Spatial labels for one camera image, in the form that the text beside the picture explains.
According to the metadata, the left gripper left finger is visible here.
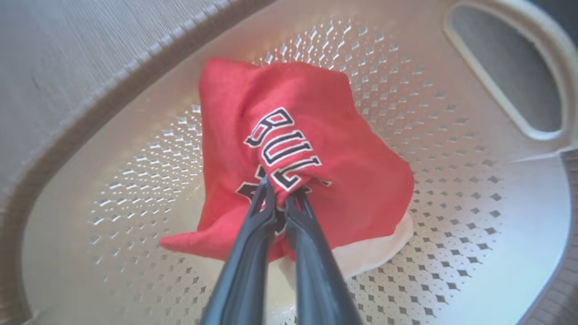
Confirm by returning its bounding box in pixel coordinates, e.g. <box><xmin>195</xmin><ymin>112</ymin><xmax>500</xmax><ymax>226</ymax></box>
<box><xmin>200</xmin><ymin>176</ymin><xmax>278</xmax><ymax>325</ymax></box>

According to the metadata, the red Bulls basketball jersey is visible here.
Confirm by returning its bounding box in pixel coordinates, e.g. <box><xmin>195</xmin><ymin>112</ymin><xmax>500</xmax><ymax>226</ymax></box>
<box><xmin>159</xmin><ymin>57</ymin><xmax>415</xmax><ymax>263</ymax></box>

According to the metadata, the white garment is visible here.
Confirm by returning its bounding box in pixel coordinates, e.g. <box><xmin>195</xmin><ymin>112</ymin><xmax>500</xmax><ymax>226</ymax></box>
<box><xmin>279</xmin><ymin>211</ymin><xmax>414</xmax><ymax>281</ymax></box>

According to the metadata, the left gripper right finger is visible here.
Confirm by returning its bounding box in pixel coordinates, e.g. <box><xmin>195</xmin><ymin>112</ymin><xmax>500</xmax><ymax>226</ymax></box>
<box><xmin>284</xmin><ymin>187</ymin><xmax>363</xmax><ymax>325</ymax></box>

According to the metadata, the white plastic laundry basket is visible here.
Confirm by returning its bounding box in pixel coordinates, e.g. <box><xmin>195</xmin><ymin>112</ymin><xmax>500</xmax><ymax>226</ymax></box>
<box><xmin>0</xmin><ymin>0</ymin><xmax>578</xmax><ymax>325</ymax></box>

